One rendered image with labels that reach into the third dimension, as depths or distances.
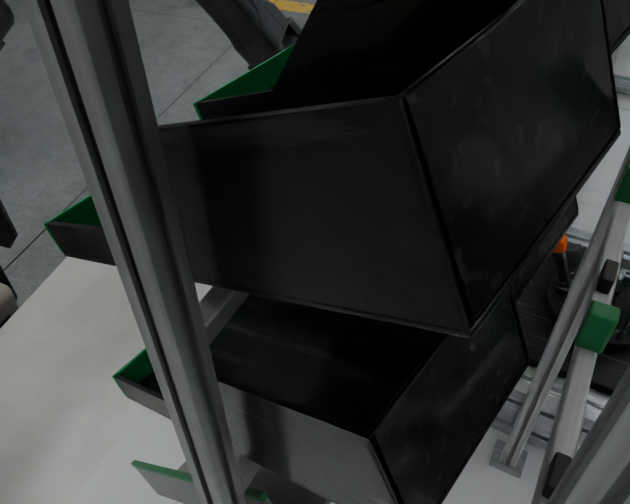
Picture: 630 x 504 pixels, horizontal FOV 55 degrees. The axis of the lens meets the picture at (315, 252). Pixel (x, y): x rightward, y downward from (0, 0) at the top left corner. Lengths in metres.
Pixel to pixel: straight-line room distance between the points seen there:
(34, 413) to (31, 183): 2.03
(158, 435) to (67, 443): 0.12
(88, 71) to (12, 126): 3.16
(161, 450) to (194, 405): 0.58
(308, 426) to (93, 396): 0.67
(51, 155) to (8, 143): 0.26
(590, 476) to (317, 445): 0.15
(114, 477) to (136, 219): 0.68
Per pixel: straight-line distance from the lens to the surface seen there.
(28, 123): 3.33
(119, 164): 0.19
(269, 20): 0.79
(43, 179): 2.90
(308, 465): 0.33
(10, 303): 1.25
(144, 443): 0.88
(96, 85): 0.18
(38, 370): 1.00
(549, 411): 0.81
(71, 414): 0.94
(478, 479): 0.84
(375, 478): 0.29
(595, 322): 0.38
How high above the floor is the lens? 1.61
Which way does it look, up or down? 45 degrees down
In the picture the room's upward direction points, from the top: 1 degrees counter-clockwise
